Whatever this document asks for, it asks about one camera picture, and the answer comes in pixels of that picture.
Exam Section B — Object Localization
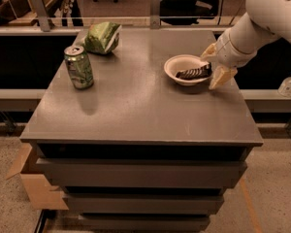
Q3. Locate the cardboard box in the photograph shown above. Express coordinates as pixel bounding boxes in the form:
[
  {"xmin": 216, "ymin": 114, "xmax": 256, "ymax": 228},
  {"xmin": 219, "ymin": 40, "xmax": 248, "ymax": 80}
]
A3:
[{"xmin": 6, "ymin": 143, "xmax": 68, "ymax": 210}]

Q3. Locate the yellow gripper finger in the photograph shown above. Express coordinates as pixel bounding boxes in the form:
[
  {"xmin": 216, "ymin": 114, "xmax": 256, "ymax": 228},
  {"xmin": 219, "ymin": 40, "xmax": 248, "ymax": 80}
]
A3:
[
  {"xmin": 209, "ymin": 66, "xmax": 238, "ymax": 90},
  {"xmin": 200, "ymin": 43, "xmax": 217, "ymax": 62}
]

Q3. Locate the green chip bag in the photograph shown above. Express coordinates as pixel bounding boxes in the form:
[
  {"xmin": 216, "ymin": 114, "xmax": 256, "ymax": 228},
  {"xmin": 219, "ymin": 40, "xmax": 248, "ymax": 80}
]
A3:
[{"xmin": 81, "ymin": 21, "xmax": 121, "ymax": 54}]

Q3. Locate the black office chair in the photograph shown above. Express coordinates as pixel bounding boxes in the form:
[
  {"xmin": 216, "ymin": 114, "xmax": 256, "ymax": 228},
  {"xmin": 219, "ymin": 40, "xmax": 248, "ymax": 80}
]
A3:
[{"xmin": 160, "ymin": 0, "xmax": 220, "ymax": 25}]

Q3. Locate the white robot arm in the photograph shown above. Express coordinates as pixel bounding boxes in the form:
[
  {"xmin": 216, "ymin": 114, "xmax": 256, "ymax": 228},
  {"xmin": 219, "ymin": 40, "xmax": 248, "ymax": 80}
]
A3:
[{"xmin": 201, "ymin": 0, "xmax": 291, "ymax": 90}]

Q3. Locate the white paper bowl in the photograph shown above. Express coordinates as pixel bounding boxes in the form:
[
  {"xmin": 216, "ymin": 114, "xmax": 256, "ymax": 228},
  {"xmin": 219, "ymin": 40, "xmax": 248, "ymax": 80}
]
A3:
[{"xmin": 164, "ymin": 54, "xmax": 211, "ymax": 86}]

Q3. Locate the left metal railing post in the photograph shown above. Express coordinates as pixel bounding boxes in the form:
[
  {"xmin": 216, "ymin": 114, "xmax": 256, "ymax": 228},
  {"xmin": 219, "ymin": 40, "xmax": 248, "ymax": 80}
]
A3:
[{"xmin": 30, "ymin": 0, "xmax": 50, "ymax": 32}]

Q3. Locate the clear plastic bottle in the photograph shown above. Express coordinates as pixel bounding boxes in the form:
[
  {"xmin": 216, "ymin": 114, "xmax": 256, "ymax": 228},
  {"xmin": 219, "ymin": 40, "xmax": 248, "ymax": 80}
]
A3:
[{"xmin": 278, "ymin": 77, "xmax": 291, "ymax": 97}]

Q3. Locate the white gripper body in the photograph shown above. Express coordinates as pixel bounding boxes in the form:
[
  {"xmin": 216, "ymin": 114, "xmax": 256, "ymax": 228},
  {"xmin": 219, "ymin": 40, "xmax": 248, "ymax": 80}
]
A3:
[{"xmin": 214, "ymin": 29, "xmax": 257, "ymax": 68}]

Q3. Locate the middle metal railing post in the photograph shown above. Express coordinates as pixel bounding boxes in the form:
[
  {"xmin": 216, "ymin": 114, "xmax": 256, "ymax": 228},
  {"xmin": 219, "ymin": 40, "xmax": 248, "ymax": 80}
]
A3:
[{"xmin": 149, "ymin": 0, "xmax": 161, "ymax": 29}]

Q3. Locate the dark rxbar chocolate bar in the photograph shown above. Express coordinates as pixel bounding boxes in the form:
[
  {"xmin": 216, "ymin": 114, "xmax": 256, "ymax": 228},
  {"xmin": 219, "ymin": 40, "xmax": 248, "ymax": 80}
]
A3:
[{"xmin": 176, "ymin": 63, "xmax": 212, "ymax": 80}]

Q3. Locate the metal railing post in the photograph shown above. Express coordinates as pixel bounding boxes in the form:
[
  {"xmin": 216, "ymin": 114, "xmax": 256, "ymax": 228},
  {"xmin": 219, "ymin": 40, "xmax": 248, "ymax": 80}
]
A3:
[
  {"xmin": 149, "ymin": 0, "xmax": 161, "ymax": 29},
  {"xmin": 30, "ymin": 0, "xmax": 50, "ymax": 32}
]

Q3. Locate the green soda can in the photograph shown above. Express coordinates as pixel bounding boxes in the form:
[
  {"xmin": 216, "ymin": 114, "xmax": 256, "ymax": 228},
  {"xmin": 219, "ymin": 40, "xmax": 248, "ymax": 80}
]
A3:
[{"xmin": 64, "ymin": 45, "xmax": 94, "ymax": 89}]

